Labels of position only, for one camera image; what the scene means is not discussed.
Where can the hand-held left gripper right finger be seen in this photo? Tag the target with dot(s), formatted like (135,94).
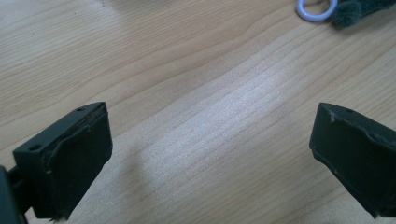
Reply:
(355,155)

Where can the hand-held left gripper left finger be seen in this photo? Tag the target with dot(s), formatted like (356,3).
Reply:
(74,158)

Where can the dark green fuzzy cloth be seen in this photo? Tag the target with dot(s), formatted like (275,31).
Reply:
(347,14)

